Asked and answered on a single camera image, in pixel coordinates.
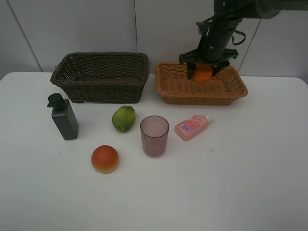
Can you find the dark green pump bottle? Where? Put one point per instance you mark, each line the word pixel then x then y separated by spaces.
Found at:
pixel 63 116

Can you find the purple translucent plastic cup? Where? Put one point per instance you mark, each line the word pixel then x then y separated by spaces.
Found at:
pixel 154 135

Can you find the pink lotion bottle white cap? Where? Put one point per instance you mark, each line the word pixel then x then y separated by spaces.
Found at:
pixel 189 128

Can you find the orange tangerine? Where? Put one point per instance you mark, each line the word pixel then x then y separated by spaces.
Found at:
pixel 203 73

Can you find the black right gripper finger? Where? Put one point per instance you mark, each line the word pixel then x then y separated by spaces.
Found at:
pixel 217 66
pixel 191 68

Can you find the red orange round bun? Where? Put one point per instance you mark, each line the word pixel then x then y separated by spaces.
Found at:
pixel 105 159

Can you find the light orange wicker basket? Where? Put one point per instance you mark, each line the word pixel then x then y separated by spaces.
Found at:
pixel 173 86

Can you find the dark brown wicker basket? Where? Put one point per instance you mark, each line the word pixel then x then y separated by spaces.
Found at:
pixel 102 77

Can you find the green lime fruit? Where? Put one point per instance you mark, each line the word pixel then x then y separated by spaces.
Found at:
pixel 124 118

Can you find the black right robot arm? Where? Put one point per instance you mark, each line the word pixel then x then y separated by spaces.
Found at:
pixel 255 9

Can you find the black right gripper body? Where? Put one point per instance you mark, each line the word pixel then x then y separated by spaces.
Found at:
pixel 215 36

